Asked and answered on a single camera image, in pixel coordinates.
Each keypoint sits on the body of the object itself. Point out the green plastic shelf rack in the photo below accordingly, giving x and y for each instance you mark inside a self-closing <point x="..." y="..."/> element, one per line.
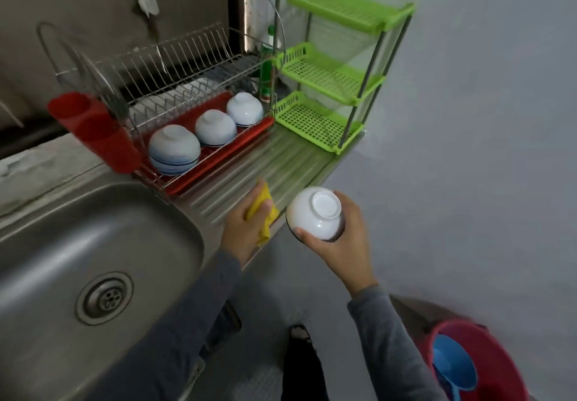
<point x="324" y="67"/>

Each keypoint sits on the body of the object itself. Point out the blue plastic scoop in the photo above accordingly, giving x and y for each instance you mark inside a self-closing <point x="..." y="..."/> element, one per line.
<point x="455" y="365"/>

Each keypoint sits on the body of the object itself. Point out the person's right hand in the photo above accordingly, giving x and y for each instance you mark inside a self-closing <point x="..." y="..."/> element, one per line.
<point x="350" y="250"/>

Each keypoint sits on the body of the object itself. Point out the red plastic bucket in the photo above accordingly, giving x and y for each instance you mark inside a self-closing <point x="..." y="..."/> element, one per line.
<point x="500" y="356"/>

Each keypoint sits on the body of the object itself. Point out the green dish soap bottle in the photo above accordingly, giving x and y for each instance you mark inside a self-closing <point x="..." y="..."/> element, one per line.
<point x="267" y="63"/>

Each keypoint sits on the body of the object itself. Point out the dark square container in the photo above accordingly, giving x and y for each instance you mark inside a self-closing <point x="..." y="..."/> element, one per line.
<point x="225" y="320"/>

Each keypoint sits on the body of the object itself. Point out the person's right forearm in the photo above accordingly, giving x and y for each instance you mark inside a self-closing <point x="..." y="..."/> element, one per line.
<point x="397" y="351"/>

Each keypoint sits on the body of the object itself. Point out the person's black shoe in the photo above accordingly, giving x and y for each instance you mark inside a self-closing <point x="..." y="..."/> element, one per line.
<point x="302" y="369"/>

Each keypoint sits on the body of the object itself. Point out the person's left hand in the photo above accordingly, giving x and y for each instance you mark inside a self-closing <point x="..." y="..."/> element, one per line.
<point x="242" y="232"/>

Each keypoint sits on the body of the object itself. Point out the stack of small white bowls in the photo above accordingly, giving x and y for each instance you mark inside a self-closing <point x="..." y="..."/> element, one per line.
<point x="315" y="214"/>

